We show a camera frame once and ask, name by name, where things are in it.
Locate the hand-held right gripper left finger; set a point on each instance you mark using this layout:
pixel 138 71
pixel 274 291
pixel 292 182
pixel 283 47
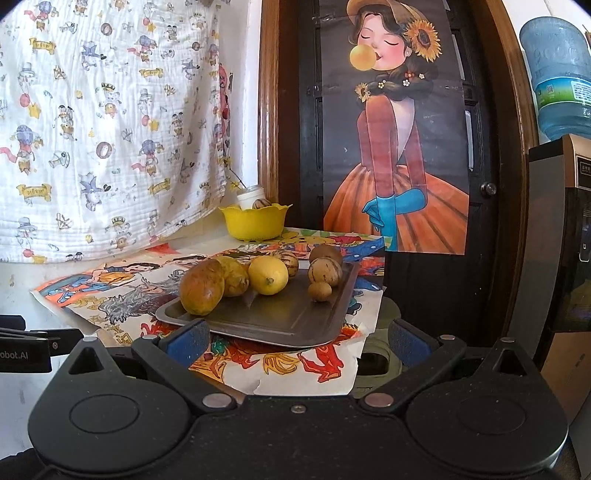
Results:
pixel 184 342

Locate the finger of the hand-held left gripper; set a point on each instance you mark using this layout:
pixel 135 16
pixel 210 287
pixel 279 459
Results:
pixel 62 344
pixel 11 321

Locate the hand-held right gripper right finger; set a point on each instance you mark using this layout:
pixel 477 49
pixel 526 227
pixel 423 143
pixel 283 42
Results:
pixel 407 342

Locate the brown orange mango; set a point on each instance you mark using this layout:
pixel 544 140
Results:
pixel 202 286

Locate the yellow green round fruit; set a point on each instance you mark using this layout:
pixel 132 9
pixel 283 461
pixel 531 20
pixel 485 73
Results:
pixel 235 277

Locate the grey metal tray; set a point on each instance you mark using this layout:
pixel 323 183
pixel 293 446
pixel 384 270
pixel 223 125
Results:
pixel 277 318

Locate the small brown kiwi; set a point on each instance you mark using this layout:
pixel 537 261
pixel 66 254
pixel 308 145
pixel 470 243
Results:
pixel 319 291

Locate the yellow lemon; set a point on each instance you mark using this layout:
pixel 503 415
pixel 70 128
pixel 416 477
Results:
pixel 268 275

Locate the pale pepino melon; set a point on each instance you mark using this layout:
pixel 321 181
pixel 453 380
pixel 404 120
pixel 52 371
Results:
pixel 325 272

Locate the large brown kiwi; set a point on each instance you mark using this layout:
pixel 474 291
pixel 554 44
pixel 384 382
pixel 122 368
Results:
pixel 325 253

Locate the striped pepino melon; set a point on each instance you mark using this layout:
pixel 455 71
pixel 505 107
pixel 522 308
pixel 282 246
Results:
pixel 260 203
pixel 287 261

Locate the green stool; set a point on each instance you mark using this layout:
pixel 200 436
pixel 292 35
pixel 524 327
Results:
pixel 378 350

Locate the cartoon drawing paper sheet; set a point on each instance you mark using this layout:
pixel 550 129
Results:
pixel 115 286

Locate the black door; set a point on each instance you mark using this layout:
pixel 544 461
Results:
pixel 480 277

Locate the yellow scalloped bowl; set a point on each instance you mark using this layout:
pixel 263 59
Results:
pixel 251 225

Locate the white cup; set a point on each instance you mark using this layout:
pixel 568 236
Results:
pixel 247 196

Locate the yellow flower twig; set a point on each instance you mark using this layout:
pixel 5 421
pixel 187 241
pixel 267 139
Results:
pixel 236 182

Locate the metal door knob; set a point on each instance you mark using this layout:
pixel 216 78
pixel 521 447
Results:
pixel 488 188

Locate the grey water dispenser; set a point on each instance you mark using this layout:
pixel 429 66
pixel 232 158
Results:
pixel 554 230

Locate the white printed blanket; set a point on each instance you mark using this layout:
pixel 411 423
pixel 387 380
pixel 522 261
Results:
pixel 101 129

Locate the blue water jug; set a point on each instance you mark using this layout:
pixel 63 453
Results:
pixel 558 83

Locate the wall poster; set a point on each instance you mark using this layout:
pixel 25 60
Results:
pixel 397 175

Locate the brown wooden door frame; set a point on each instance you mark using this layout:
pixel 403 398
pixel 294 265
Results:
pixel 268 115

